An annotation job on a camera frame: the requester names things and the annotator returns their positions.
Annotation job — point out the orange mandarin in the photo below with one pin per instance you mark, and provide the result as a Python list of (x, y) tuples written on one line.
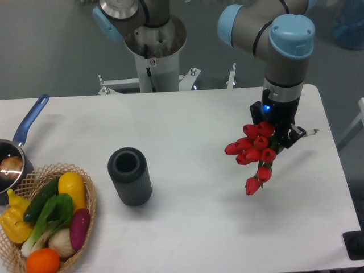
[(43, 260)]

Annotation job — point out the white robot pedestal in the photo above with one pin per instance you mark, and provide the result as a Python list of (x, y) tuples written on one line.
[(156, 53)]

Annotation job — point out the woven wicker basket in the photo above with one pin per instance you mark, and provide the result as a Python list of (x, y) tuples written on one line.
[(11, 258)]

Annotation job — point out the blue handled saucepan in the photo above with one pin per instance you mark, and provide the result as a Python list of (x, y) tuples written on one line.
[(14, 147)]

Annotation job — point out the beige garlic bulb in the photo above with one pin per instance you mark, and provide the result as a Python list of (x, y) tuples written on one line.
[(61, 243)]

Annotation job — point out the yellow bell pepper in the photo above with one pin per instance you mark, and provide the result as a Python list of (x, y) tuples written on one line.
[(12, 222)]

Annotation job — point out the brown bread roll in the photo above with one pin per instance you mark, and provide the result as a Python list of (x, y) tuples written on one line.
[(11, 168)]

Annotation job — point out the purple sweet potato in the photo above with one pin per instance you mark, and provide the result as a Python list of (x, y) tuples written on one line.
[(78, 228)]

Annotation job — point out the white furniture frame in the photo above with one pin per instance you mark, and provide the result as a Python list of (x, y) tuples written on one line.
[(354, 127)]

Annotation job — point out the green cucumber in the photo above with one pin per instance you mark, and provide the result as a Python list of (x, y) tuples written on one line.
[(34, 210)]

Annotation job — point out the dark grey ribbed vase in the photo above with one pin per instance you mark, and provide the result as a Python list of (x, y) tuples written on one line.
[(128, 171)]

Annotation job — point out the blue translucent container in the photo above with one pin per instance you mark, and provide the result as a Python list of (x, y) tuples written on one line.
[(347, 26)]

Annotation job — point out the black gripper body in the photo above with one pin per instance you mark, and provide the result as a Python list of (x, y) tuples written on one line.
[(279, 114)]

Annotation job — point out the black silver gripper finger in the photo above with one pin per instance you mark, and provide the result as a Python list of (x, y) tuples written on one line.
[(295, 133)]

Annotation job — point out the green bok choy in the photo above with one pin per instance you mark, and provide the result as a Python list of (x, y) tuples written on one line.
[(56, 213)]

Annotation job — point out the black device at edge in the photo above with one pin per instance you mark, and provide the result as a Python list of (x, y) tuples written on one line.
[(354, 244)]

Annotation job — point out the red tulip bouquet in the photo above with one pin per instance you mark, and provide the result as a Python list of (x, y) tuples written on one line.
[(259, 145)]

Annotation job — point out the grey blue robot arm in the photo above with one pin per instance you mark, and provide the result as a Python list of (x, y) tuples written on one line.
[(276, 32)]

